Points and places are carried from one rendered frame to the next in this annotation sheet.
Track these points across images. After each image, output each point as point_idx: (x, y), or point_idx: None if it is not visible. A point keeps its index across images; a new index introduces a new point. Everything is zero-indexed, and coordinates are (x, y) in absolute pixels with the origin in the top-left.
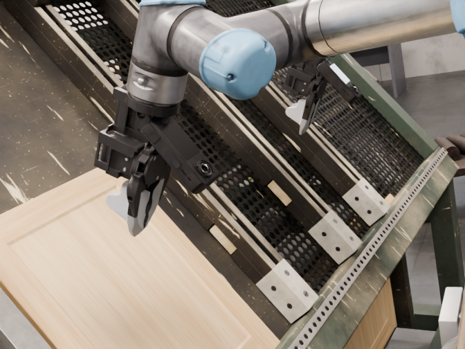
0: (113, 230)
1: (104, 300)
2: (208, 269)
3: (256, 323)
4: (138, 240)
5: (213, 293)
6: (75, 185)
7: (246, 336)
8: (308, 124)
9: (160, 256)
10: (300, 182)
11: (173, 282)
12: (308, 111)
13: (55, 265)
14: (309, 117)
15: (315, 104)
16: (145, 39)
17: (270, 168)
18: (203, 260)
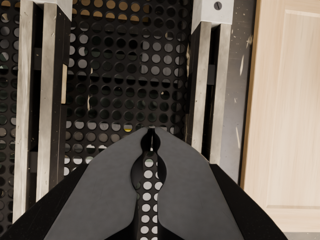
0: (306, 172)
1: None
2: (260, 85)
3: (268, 12)
4: (295, 151)
5: (279, 65)
6: (301, 225)
7: (287, 14)
8: (170, 141)
9: (290, 126)
10: (30, 67)
11: (302, 101)
12: (261, 211)
13: None
14: (195, 169)
15: (132, 219)
16: None
17: (55, 116)
18: (257, 95)
